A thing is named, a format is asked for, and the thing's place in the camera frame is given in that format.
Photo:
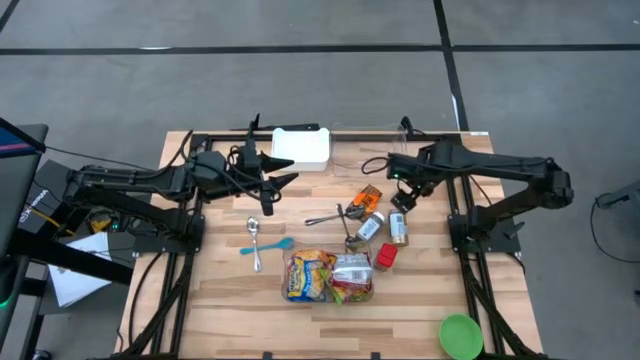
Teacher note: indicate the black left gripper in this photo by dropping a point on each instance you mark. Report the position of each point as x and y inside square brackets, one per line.
[247, 170]

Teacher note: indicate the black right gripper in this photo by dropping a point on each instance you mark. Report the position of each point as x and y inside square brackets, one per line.
[410, 187]

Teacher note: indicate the tan-lid spice jar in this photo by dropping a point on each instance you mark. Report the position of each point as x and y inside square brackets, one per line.
[398, 227]

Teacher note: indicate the white-lid spice jar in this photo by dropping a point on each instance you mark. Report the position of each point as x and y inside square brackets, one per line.
[371, 226]

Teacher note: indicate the red-lid spice container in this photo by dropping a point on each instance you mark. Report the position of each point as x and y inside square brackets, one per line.
[386, 256]

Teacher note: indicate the red white-backed ramen pack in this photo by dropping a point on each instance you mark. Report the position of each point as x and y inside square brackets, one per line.
[352, 270]

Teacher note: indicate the blue soy sauce ramen pack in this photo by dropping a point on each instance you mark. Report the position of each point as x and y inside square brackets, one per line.
[305, 280]

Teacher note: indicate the clear plastic bin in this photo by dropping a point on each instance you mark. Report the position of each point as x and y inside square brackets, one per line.
[360, 150]
[287, 297]

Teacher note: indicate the pink green-edged ramen pack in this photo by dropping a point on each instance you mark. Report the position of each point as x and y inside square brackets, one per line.
[334, 292]

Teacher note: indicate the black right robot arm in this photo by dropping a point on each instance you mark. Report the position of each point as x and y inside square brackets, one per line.
[500, 167]

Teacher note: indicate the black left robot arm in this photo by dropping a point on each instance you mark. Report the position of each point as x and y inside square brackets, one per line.
[140, 180]

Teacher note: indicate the white plastic bin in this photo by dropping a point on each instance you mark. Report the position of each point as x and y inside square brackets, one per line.
[300, 149]

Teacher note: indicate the brown orange taco mix packet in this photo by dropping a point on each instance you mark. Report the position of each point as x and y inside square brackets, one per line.
[367, 200]

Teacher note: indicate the silver metal spoon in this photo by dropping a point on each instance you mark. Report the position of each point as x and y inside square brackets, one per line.
[254, 227]

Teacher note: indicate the teal silicone spoon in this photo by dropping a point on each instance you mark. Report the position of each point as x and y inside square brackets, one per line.
[280, 245]

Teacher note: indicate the green plastic bowl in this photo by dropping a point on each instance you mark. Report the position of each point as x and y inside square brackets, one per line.
[460, 336]

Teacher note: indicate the white paper sheet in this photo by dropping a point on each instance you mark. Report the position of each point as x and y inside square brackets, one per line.
[75, 275]

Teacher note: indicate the black equipment case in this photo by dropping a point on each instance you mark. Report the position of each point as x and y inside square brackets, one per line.
[47, 195]

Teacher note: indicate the dark flat monitor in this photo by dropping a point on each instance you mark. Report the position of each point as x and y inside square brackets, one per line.
[17, 175]

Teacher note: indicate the black mounting bracket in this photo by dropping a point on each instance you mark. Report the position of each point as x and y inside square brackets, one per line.
[290, 127]

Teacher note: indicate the black metal table frame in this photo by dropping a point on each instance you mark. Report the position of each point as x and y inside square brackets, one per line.
[230, 137]

